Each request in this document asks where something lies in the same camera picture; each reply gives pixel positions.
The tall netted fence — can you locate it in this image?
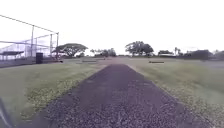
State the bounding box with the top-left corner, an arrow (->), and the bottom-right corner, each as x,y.
0,13 -> 61,63

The wide flat-crowned tree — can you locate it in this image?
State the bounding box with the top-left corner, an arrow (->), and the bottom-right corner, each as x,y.
52,42 -> 89,58

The mown grass field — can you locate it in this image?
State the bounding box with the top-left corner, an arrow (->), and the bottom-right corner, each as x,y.
0,59 -> 111,124
124,58 -> 224,128

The clump of trees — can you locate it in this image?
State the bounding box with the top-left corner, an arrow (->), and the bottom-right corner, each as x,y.
89,47 -> 118,58

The dark bin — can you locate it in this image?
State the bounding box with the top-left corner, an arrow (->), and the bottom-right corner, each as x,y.
35,52 -> 44,65

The dark asphalt path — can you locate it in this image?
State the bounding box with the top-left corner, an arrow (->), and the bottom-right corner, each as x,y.
19,63 -> 214,128

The tall round tree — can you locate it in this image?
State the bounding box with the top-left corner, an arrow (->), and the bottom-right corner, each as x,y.
124,40 -> 155,57

